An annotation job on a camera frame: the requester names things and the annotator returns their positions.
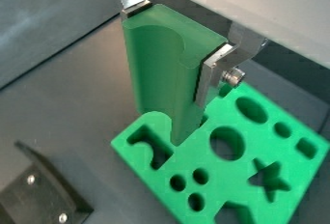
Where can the green shape sorter block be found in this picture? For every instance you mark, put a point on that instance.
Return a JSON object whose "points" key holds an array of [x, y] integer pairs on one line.
{"points": [[248, 160]]}

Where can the black angled fixture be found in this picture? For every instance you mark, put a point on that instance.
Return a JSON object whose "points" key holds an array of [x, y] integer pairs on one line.
{"points": [[40, 197]]}

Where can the green arch object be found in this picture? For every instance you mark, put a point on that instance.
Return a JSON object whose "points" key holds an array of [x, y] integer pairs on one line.
{"points": [[167, 45]]}

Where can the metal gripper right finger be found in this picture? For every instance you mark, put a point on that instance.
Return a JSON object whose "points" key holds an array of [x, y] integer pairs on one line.
{"points": [[219, 67]]}

